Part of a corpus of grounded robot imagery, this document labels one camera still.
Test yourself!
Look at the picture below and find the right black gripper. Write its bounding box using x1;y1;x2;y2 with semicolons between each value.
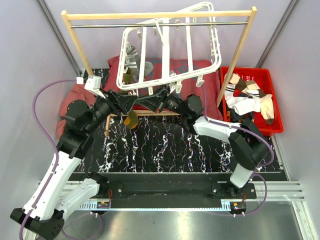
135;84;189;118

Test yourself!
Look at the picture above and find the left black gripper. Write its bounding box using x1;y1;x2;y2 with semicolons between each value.
85;87;139;134

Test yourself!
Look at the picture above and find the olive green ribbed sock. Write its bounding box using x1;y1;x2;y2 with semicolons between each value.
122;67;139;130

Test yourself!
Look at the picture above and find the white plastic clip hanger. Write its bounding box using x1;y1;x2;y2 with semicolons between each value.
116;16;222;94

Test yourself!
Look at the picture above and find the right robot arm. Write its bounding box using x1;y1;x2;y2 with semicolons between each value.
137;86;272;199

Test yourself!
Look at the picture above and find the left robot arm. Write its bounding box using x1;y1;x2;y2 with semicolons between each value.
10;90;138;240

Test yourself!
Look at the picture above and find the red patterned pillow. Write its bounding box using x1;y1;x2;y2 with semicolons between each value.
101;56;223;121

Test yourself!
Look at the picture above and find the grey striped sock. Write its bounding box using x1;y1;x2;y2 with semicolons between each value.
124;44;154;82

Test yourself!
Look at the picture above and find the pink crumpled cloth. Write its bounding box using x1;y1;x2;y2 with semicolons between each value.
56;83;96;140

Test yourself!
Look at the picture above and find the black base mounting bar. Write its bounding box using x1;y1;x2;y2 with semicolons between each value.
80;172;257;211

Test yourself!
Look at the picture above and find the navy dark sock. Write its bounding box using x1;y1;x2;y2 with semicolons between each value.
226;108;255;123

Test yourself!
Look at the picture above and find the red plastic bin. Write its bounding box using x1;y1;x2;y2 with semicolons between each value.
222;67;284;136

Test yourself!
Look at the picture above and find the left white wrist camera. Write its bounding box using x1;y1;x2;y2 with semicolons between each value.
84;75;106;99

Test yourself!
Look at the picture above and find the metal rack rail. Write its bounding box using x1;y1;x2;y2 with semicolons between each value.
71;21;248;29

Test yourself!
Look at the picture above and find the wooden clothes rack frame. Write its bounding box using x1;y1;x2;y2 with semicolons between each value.
60;6;258;138

